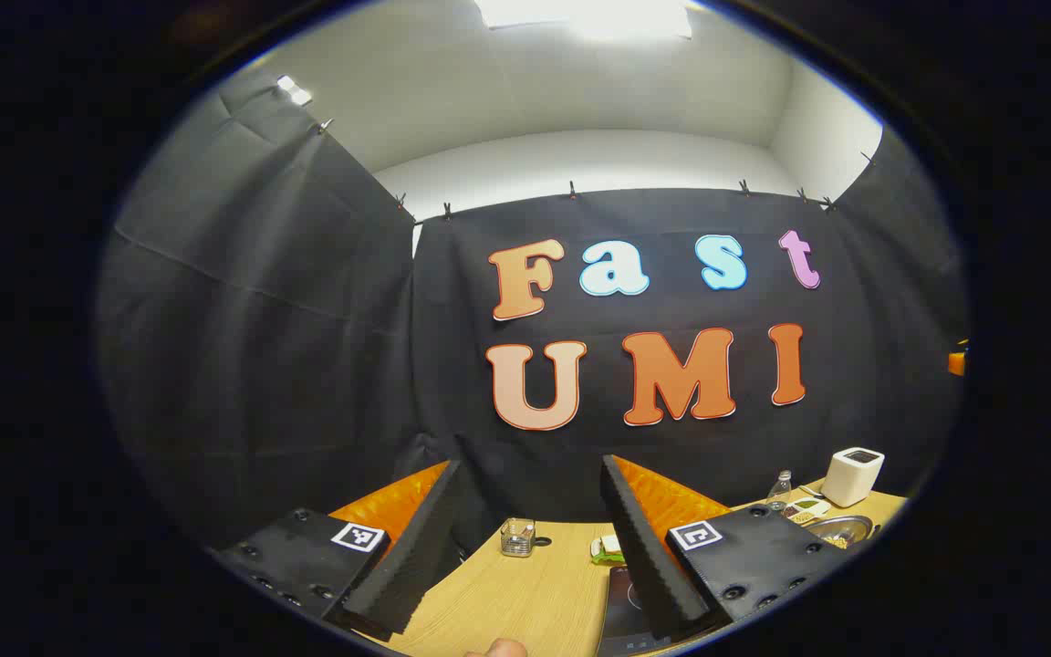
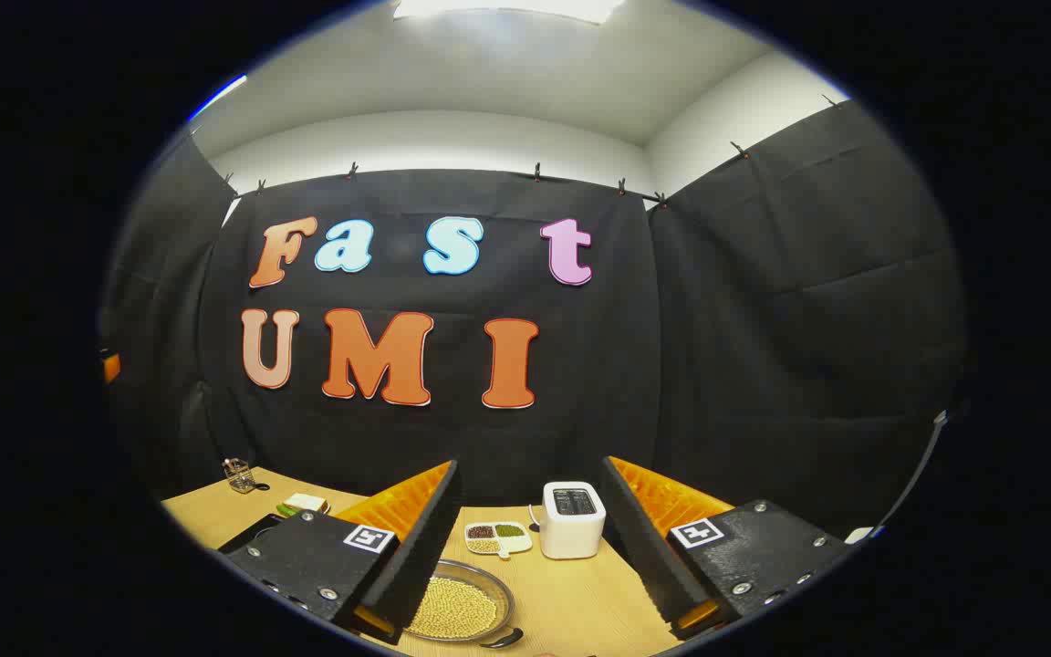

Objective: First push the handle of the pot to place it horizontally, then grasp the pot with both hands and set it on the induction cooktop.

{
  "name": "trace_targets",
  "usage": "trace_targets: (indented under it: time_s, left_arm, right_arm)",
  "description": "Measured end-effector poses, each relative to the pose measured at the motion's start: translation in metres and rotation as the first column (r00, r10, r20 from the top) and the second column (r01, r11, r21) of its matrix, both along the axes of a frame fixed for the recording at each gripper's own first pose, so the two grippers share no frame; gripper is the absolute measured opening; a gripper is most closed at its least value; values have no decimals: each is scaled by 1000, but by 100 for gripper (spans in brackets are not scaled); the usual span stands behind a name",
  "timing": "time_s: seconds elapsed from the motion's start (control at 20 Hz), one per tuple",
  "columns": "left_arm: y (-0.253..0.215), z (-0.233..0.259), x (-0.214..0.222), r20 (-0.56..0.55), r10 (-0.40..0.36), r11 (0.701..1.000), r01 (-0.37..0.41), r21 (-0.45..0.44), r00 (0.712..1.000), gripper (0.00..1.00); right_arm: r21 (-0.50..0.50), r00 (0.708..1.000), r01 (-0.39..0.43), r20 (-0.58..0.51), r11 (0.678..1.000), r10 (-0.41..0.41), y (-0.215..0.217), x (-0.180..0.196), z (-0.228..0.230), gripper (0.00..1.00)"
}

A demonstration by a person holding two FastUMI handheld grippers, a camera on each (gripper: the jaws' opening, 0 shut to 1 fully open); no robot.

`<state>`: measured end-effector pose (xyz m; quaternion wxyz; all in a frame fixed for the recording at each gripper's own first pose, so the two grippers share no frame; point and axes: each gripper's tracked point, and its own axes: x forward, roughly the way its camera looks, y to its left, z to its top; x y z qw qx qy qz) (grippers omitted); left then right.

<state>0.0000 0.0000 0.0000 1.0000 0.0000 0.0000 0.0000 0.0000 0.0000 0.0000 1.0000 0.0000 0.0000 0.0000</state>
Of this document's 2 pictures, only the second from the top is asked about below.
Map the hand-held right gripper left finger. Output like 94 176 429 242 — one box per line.
223 459 463 647

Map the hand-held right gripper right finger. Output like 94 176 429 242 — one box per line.
598 455 857 644

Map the pile of yellow soybeans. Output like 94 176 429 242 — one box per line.
409 577 499 640

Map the steel pot with black handles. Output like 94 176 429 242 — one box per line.
402 558 525 651

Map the white toaster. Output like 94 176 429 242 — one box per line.
539 481 607 560

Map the white divided dish of beans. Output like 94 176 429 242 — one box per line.
463 521 535 559

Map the black backdrop cloth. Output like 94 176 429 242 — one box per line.
99 99 969 539

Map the ceiling light panel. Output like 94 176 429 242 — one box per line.
393 0 627 26

